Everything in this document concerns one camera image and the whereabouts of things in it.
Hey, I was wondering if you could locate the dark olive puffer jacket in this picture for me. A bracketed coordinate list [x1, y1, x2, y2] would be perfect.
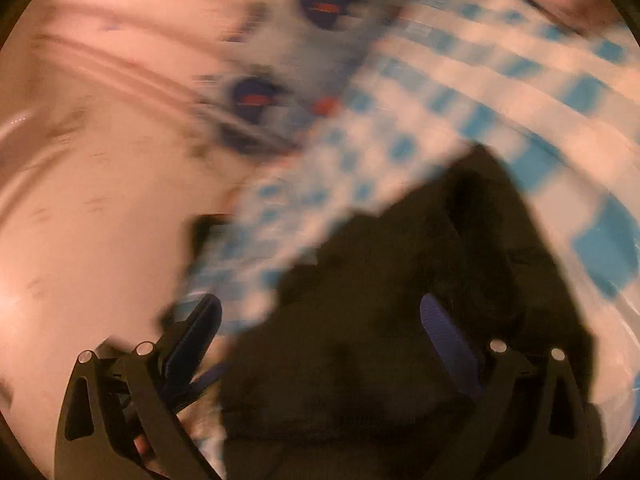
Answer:
[220, 146, 593, 479]

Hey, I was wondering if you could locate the blue white checkered bed cover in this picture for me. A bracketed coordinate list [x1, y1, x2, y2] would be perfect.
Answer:
[178, 0, 639, 460]

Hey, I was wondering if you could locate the whale print blue pillow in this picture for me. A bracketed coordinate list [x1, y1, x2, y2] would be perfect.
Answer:
[195, 0, 407, 157]

